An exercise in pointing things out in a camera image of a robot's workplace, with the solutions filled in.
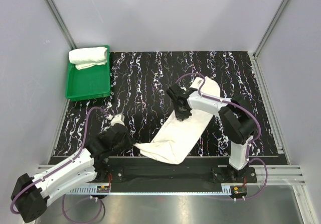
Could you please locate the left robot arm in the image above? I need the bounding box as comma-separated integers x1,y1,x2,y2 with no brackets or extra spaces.
10,124,135,223

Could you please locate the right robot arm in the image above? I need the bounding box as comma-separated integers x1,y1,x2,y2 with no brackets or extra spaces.
166,83,261,183

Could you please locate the left connector board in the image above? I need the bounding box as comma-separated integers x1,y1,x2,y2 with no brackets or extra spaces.
96,185,110,193

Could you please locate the large white towel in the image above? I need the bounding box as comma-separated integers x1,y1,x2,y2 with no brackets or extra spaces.
68,47,108,70

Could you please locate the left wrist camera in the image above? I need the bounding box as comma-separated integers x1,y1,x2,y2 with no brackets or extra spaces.
110,114,125,126

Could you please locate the right connector board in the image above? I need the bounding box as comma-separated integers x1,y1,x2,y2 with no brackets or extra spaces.
232,186,247,195

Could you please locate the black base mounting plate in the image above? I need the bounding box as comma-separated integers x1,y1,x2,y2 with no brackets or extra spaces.
106,157,257,194

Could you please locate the aluminium frame rail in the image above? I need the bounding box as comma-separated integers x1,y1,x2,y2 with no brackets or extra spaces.
32,164,306,184

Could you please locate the grey slotted cable duct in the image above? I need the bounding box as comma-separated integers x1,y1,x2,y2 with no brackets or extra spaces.
68,183,231,196

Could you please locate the connector board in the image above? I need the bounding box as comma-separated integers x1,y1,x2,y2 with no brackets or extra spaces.
96,185,110,193
232,186,247,195

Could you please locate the small white towel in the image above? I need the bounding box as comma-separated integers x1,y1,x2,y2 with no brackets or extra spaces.
135,91,220,165

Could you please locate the green plastic tray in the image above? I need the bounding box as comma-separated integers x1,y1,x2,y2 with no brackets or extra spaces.
65,45,111,101

